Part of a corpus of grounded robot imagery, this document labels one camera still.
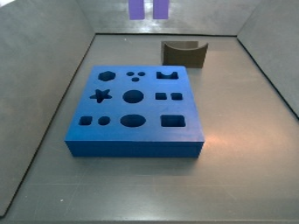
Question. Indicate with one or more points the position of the dark olive curved block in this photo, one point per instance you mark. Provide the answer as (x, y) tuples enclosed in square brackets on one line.
[(183, 53)]

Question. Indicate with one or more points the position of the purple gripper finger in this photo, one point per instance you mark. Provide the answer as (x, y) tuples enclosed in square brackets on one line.
[(136, 10), (160, 9)]

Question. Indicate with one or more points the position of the blue shape-sorter block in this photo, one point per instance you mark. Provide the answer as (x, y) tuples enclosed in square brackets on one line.
[(136, 113)]

